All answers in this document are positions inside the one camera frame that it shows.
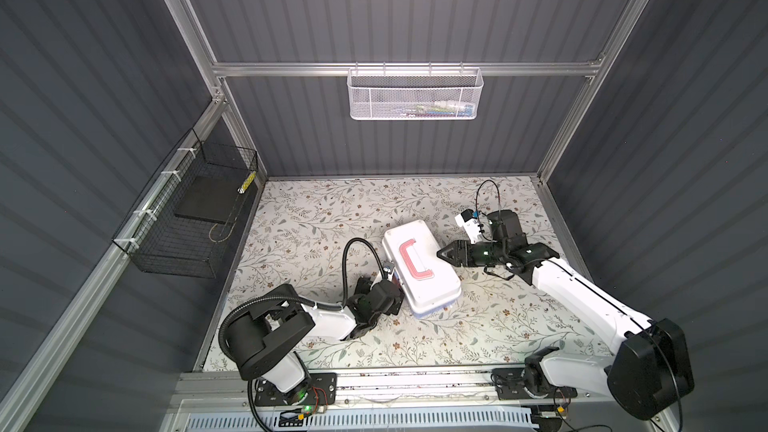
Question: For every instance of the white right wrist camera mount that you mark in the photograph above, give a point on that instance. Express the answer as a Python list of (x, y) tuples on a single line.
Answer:
[(469, 222)]

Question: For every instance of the white ventilated cable duct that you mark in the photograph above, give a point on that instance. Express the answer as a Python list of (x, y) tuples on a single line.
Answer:
[(402, 419)]

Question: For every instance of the white wire mesh basket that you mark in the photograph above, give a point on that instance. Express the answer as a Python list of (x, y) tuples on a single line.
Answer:
[(422, 95)]

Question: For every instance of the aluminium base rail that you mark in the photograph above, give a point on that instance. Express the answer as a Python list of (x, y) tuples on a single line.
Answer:
[(360, 387)]

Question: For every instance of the yellow tag in basket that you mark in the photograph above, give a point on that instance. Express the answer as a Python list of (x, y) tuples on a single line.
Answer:
[(248, 181)]

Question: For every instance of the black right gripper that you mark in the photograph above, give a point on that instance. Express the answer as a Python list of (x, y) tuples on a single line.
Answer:
[(456, 246)]

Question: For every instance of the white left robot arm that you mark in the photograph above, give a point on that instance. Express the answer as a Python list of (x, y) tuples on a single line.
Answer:
[(260, 335)]

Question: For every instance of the white blue tool box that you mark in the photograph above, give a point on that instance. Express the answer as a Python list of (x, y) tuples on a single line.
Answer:
[(429, 283)]

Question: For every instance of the black pad in basket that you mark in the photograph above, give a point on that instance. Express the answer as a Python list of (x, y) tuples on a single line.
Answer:
[(210, 200)]

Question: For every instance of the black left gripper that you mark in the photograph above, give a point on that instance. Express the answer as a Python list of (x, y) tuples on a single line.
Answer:
[(363, 288)]

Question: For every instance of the black wire mesh basket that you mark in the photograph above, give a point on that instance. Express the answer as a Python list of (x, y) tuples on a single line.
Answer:
[(158, 242)]

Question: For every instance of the pink tool box handle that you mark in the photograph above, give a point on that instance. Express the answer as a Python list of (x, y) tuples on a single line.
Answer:
[(414, 264)]

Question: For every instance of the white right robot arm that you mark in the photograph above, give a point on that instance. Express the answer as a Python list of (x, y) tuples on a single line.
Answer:
[(647, 367)]

